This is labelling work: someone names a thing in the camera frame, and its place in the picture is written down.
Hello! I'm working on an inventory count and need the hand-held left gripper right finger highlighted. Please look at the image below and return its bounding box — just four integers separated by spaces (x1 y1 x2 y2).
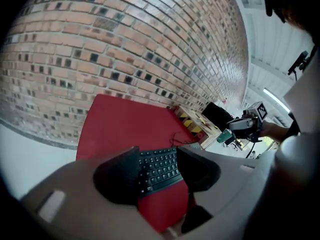
176 145 276 235

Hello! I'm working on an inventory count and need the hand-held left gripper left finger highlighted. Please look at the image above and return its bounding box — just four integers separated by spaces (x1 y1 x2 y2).
19 145 161 240

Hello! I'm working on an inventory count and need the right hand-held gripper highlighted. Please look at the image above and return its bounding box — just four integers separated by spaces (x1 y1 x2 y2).
226 100 268 143

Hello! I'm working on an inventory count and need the black keyboard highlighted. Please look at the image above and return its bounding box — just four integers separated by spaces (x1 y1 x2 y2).
137 147 185 199

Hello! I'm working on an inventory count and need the person's right forearm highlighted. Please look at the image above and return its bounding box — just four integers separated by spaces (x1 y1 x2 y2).
259 121 291 144

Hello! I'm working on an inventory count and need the green chair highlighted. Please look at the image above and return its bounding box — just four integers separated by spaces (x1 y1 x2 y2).
216 128 234 145

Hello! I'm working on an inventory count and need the long ceiling light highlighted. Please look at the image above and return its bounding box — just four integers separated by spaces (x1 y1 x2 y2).
262 87 291 112

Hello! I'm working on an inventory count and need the red cloth covered table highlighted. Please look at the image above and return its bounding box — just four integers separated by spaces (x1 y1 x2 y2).
75 93 201 235

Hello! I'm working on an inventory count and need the black ceiling camera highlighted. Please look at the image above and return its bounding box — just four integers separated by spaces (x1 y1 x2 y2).
287 50 310 76

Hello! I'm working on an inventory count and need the black head-worn camera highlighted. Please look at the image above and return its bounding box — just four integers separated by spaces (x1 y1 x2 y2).
264 0 287 24

